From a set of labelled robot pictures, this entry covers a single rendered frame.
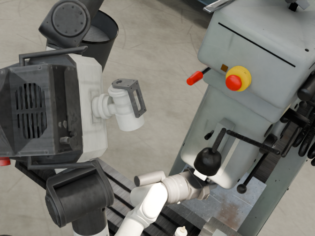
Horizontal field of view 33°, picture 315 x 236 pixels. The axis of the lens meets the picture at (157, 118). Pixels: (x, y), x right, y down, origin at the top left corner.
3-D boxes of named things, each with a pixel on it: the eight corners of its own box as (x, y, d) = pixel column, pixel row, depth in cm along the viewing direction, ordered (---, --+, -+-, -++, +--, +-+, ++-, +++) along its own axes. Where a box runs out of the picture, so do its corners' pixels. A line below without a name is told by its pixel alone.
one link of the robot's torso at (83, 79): (-58, 190, 124) (76, 188, 111) (-70, 45, 123) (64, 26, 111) (18, 173, 152) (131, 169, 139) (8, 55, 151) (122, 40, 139)
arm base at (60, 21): (33, 46, 123) (81, 58, 124) (45, -9, 121) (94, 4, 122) (40, 44, 137) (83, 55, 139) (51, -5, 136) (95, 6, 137)
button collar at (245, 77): (242, 96, 128) (252, 76, 124) (221, 83, 129) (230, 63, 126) (245, 93, 129) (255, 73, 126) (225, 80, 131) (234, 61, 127)
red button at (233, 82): (235, 95, 125) (242, 82, 123) (221, 86, 126) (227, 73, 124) (241, 90, 128) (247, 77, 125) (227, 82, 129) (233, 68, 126)
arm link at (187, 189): (213, 187, 168) (184, 195, 161) (203, 206, 174) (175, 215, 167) (192, 159, 175) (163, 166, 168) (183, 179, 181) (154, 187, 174)
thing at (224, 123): (204, 181, 159) (229, 129, 147) (193, 173, 161) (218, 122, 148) (210, 174, 162) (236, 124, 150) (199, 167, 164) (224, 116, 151)
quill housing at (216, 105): (229, 196, 162) (273, 118, 143) (174, 159, 168) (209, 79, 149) (252, 167, 176) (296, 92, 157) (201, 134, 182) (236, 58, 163)
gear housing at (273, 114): (274, 127, 140) (291, 98, 134) (198, 80, 146) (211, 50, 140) (312, 83, 165) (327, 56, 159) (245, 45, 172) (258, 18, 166)
